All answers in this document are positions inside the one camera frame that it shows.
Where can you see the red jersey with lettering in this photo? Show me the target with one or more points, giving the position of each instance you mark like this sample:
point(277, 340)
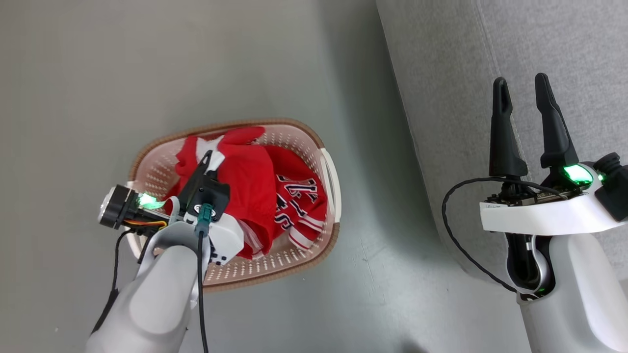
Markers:
point(255, 196)

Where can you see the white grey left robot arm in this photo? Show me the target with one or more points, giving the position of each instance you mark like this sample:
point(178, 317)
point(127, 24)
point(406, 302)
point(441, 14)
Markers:
point(157, 294)

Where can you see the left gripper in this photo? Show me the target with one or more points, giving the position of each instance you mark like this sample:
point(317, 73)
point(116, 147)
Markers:
point(228, 238)

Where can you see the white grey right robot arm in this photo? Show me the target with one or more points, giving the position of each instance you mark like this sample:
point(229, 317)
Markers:
point(584, 304)

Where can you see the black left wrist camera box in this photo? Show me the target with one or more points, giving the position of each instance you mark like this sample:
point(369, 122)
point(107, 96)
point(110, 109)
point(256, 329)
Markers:
point(213, 193)

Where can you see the cream perforated laundry basket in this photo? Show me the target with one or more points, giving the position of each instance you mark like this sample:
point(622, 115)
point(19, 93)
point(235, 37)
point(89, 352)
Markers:
point(294, 260)

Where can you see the red garment with white collar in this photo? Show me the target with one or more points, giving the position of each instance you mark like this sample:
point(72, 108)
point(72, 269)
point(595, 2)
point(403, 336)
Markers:
point(189, 157)

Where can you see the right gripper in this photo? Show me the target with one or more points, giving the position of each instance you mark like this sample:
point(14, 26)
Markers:
point(539, 215)

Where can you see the grey fabric ottoman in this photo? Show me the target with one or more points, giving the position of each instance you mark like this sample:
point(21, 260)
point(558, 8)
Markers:
point(466, 98)

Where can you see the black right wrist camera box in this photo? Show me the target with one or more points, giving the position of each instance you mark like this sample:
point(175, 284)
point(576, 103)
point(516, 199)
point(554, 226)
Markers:
point(615, 191)

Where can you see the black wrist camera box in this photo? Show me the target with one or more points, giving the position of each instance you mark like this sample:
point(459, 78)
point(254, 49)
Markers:
point(615, 191)
point(213, 193)

